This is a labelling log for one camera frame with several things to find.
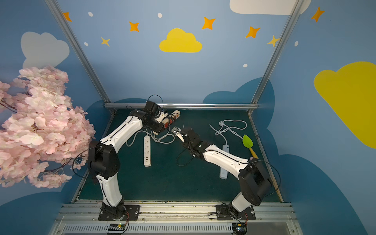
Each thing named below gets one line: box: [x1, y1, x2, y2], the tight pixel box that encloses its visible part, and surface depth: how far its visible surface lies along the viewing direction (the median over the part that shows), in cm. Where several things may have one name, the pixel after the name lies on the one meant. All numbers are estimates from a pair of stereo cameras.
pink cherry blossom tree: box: [0, 67, 96, 189], surface depth 50 cm
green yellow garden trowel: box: [242, 134, 259, 160], surface depth 104 cm
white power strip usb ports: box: [143, 135, 152, 168], surface depth 97 cm
